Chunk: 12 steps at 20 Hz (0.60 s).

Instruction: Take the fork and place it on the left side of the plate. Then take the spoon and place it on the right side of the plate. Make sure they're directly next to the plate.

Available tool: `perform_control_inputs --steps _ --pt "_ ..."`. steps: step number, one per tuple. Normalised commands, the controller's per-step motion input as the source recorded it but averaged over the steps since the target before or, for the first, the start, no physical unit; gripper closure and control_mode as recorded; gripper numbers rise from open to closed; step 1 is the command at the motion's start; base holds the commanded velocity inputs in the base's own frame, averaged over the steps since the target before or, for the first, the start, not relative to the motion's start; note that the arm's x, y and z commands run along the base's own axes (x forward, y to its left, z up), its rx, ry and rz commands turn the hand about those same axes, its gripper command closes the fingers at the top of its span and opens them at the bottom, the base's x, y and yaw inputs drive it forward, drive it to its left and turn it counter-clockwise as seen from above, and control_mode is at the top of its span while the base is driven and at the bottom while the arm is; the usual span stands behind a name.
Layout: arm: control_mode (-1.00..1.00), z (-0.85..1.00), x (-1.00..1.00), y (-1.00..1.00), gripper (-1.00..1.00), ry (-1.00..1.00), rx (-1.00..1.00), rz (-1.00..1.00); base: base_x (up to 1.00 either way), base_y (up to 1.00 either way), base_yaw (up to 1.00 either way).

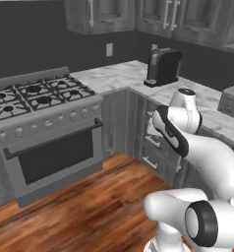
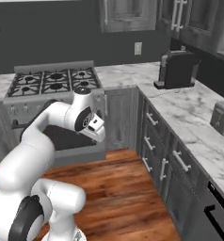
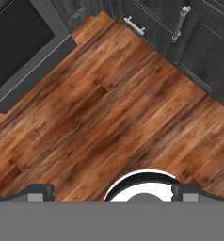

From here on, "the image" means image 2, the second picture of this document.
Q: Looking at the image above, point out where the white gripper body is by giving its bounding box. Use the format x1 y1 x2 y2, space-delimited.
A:
80 123 107 144

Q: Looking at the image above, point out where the grey base cupboard door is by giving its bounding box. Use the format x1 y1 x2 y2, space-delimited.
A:
104 87 139 152

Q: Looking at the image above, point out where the oven door with dark window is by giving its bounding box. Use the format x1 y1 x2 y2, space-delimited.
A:
10 122 106 168

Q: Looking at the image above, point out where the grey gas stove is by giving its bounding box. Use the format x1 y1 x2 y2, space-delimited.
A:
3 60 107 168

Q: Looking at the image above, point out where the wide grey drawer front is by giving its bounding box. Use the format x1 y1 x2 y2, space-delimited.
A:
169 137 210 186

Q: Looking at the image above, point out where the black coffee machine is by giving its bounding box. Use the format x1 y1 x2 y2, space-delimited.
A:
153 50 201 90

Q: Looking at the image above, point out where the tall grey cupboard door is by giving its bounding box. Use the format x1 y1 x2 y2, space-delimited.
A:
162 163 206 240

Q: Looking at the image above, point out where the grey toaster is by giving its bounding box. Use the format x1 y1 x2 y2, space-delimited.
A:
209 100 224 138

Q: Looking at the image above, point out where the dark grey dishwasher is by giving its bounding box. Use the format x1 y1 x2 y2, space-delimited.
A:
183 180 224 241

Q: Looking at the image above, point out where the upright silver cupboard handle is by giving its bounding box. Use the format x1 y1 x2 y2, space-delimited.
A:
159 157 169 182

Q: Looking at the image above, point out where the dark oven door handle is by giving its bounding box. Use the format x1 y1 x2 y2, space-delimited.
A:
10 119 29 130

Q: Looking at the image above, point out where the long silver drawer handle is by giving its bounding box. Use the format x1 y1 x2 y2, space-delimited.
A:
171 150 192 173

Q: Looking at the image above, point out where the white wall outlet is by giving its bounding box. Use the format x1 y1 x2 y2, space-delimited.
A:
134 41 143 56

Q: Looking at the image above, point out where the silver wall cupboard handle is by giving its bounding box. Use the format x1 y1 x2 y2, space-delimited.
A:
103 0 109 26

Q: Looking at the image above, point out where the grey wall cupboard door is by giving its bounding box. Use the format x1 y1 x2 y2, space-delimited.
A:
99 0 158 34

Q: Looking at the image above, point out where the black dishwasher handle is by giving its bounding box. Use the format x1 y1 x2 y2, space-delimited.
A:
203 204 224 241

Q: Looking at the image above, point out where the grey wall cupboard run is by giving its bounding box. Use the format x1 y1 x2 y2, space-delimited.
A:
156 0 224 54

